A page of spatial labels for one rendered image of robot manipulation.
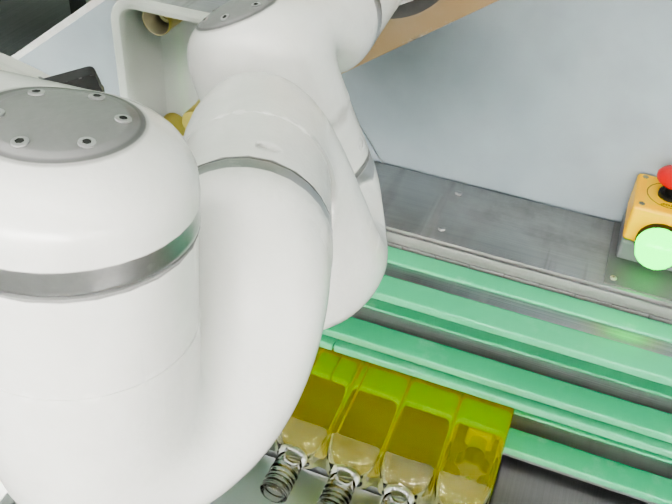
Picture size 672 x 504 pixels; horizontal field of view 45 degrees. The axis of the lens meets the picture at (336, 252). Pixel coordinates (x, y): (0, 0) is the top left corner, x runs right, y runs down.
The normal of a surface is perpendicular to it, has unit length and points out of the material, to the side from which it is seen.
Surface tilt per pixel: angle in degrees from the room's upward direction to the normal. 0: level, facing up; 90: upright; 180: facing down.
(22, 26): 90
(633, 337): 90
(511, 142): 0
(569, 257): 90
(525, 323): 90
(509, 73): 0
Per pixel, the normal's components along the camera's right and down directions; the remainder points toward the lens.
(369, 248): 0.84, 0.03
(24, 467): -0.29, 0.54
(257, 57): 0.10, 0.22
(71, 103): 0.12, -0.87
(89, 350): 0.30, 0.56
